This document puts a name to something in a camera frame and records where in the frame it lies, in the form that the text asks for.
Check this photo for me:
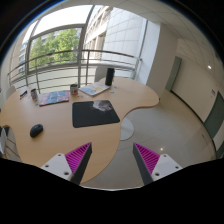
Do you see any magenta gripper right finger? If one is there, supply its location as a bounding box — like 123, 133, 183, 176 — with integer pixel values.
133, 143, 182, 185

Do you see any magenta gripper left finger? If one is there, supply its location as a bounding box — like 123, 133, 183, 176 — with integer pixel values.
42, 143, 92, 185

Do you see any black computer mouse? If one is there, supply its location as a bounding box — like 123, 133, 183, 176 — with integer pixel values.
30, 124, 43, 138

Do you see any black mouse pad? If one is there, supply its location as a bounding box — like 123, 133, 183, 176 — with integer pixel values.
72, 100, 120, 128

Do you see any round white table base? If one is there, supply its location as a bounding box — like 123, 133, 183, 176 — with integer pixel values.
120, 118, 134, 141

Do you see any white chair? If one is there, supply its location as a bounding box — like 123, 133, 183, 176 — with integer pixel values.
0, 128, 21, 162

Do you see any colourful magazine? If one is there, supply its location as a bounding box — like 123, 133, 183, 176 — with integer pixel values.
39, 90, 69, 106

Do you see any dark green right door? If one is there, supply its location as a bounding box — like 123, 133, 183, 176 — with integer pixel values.
204, 93, 224, 159

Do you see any white printed mug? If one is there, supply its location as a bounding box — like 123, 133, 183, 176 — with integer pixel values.
70, 84, 78, 95

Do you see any open light booklet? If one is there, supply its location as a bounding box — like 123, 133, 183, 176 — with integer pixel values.
80, 82, 109, 96

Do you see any dark printed cup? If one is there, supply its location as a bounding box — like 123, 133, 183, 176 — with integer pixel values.
30, 88, 38, 101

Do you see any small blue pen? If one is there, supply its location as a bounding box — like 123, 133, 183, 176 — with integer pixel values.
20, 90, 28, 98

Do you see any black cylindrical speaker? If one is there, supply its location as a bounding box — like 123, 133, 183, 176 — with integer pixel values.
105, 68, 115, 86

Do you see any metal balcony railing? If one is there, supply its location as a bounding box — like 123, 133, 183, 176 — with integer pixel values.
7, 49, 141, 93

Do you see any grey green door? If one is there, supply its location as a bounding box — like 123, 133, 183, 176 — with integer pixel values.
165, 56, 182, 91

